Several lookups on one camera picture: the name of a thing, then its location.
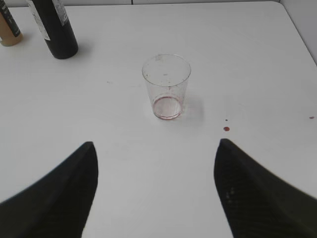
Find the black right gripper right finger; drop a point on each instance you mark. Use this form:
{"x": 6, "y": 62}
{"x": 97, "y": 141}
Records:
{"x": 257, "y": 203}

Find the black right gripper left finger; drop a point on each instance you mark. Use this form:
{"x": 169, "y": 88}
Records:
{"x": 57, "y": 205}

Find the transparent plastic cup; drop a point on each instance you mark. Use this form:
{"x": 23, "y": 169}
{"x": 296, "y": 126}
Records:
{"x": 166, "y": 77}

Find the dark red wine bottle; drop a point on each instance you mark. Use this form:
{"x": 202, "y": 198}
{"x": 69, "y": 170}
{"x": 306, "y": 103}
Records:
{"x": 54, "y": 25}

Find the orange juice bottle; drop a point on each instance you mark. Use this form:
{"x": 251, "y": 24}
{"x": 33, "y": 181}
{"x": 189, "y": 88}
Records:
{"x": 10, "y": 33}

